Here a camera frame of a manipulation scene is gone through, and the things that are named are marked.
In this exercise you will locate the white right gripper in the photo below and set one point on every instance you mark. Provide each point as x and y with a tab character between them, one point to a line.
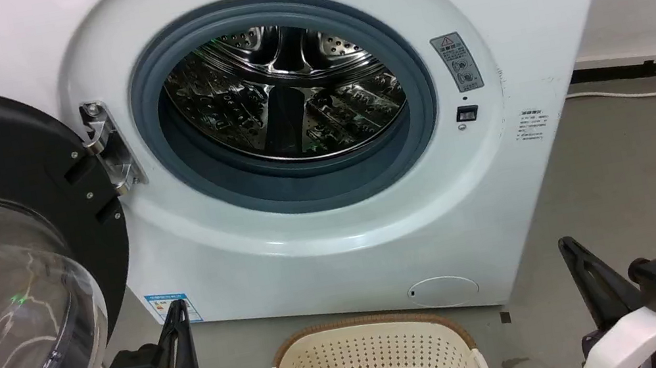
644	338

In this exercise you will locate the white front-load washing machine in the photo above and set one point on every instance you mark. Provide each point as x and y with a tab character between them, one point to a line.
375	229

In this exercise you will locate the blue energy sticker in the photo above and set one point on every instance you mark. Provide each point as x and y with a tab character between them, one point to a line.
163	307

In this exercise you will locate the oval filter cover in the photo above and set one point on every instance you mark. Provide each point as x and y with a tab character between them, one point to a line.
444	292

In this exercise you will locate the grey rubber door gasket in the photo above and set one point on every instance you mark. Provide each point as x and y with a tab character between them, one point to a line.
221	182

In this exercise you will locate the small printed text label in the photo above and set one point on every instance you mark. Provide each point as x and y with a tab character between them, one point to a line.
531	124

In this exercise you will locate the cream plastic laundry basket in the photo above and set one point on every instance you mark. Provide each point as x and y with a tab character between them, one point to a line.
369	347

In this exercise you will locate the chrome door hinge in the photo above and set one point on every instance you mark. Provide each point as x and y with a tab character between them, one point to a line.
110	150

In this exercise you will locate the black door latch slot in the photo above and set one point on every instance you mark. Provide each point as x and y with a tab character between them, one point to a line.
467	114

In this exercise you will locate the black baseboard strip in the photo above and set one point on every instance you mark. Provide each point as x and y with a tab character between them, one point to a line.
649	69

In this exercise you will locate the grey warning sticker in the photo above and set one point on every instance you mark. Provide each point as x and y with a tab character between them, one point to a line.
457	62

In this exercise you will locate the stainless steel washer drum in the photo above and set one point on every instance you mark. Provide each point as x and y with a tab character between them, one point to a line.
285	84

